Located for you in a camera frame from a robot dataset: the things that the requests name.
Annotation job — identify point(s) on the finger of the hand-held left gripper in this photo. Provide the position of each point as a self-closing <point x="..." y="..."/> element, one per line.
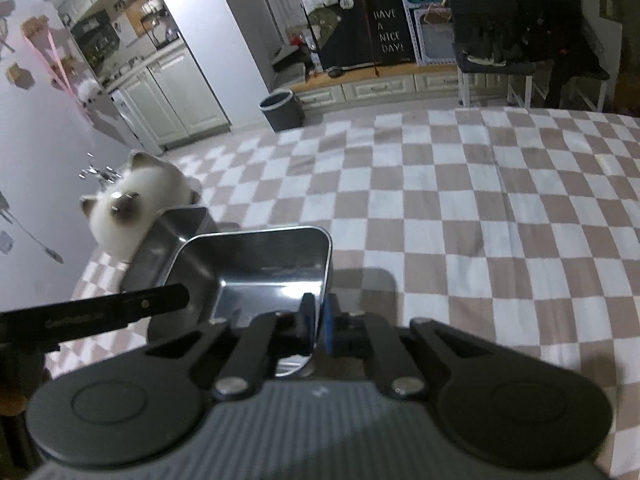
<point x="125" y="307"/>

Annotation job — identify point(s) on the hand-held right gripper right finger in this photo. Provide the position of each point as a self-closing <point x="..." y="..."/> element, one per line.
<point x="327" y="326"/>

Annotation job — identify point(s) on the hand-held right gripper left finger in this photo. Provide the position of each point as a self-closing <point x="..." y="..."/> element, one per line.
<point x="306" y="321"/>

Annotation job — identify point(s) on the large square steel container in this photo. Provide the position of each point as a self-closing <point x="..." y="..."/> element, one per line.
<point x="270" y="265"/>

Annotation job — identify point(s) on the small square steel container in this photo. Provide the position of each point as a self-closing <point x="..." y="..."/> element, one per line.
<point x="165" y="245"/>

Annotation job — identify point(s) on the cat-shaped ceramic pot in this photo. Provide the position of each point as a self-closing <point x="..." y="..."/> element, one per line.
<point x="135" y="210"/>

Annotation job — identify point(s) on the checkered tablecloth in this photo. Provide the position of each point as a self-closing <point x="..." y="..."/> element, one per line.
<point x="450" y="240"/>

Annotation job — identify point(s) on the grey trash can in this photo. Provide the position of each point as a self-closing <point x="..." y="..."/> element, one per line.
<point x="280" y="110"/>

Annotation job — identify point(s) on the white kitchen cabinets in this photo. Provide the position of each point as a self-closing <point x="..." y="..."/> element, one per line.
<point x="170" y="95"/>

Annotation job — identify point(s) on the low white drawer cabinet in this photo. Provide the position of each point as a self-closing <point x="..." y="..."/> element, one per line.
<point x="375" y="87"/>

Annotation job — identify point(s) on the black oven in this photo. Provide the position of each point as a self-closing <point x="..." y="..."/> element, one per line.
<point x="95" y="40"/>

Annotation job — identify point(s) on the black chalkboard sign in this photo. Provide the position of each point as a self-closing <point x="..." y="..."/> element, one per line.
<point x="390" y="30"/>

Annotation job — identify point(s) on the chair with dark clothes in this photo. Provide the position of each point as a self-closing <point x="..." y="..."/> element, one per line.
<point x="500" y="25"/>

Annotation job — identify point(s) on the white picture frame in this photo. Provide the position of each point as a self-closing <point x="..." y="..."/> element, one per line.
<point x="415" y="35"/>

